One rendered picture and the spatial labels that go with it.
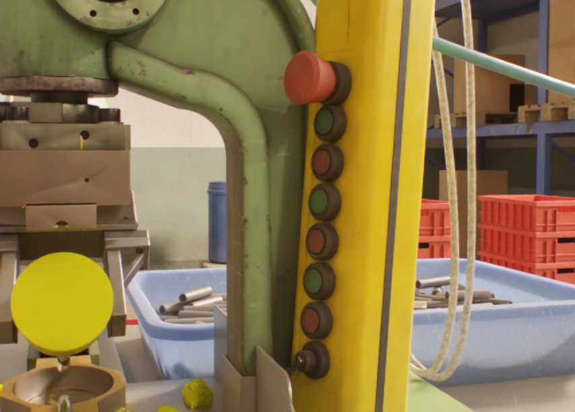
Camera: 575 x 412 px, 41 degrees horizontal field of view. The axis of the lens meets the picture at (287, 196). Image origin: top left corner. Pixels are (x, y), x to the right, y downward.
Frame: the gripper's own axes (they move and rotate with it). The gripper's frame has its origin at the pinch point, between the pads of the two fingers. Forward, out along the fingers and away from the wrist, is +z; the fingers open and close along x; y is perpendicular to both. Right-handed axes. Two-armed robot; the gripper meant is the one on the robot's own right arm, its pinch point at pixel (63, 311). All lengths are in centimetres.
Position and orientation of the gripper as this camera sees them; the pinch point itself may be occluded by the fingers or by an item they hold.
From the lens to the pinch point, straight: 65.1
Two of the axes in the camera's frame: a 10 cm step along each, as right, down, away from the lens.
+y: -1.6, 8.0, 5.8
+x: -9.6, 0.2, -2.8
